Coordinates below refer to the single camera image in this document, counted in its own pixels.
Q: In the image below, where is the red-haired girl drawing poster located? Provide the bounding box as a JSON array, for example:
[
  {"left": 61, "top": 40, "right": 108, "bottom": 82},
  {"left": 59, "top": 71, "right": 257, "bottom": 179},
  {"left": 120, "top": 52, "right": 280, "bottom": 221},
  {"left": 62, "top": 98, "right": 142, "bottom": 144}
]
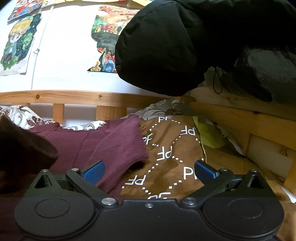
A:
[{"left": 7, "top": 0, "right": 43, "bottom": 22}]

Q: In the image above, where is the landscape drawing poster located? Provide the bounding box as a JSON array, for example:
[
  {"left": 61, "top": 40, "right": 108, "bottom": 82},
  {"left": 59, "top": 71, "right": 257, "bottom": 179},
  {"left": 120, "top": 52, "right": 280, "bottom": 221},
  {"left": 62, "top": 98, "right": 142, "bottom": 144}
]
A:
[{"left": 88, "top": 4, "right": 139, "bottom": 73}]

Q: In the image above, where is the maroon long-sleeve top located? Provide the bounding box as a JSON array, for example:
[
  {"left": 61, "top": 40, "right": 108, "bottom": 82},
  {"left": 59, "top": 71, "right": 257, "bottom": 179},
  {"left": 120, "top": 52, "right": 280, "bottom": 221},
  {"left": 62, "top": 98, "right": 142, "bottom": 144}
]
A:
[{"left": 0, "top": 114, "right": 150, "bottom": 241}]

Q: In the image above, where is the blond boy drawing poster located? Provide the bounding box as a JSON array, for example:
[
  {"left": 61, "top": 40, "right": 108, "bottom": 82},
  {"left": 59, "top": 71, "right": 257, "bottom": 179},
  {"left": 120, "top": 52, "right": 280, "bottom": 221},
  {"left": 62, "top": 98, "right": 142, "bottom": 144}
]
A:
[{"left": 1, "top": 13, "right": 42, "bottom": 76}]

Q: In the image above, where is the brown PF patterned duvet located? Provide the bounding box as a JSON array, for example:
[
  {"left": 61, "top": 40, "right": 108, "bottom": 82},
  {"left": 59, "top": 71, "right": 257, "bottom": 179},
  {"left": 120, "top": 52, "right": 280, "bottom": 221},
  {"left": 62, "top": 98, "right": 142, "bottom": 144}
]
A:
[{"left": 120, "top": 114, "right": 296, "bottom": 241}]

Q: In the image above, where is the black puffer jacket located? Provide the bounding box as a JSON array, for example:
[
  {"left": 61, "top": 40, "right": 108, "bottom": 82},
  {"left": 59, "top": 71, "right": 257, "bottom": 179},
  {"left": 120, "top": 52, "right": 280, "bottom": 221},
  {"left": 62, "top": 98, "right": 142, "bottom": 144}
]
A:
[{"left": 115, "top": 1, "right": 295, "bottom": 104}]

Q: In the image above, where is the yellow-green cloth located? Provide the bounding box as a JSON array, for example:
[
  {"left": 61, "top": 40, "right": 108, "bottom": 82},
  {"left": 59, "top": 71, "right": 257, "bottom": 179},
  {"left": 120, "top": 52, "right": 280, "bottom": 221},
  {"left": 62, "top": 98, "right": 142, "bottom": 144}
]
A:
[{"left": 193, "top": 116, "right": 226, "bottom": 149}]

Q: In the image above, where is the white floral pillow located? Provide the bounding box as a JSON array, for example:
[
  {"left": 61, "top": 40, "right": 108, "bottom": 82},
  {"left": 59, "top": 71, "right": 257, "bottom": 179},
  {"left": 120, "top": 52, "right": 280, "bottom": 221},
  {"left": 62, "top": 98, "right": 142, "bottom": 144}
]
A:
[{"left": 1, "top": 99, "right": 194, "bottom": 131}]

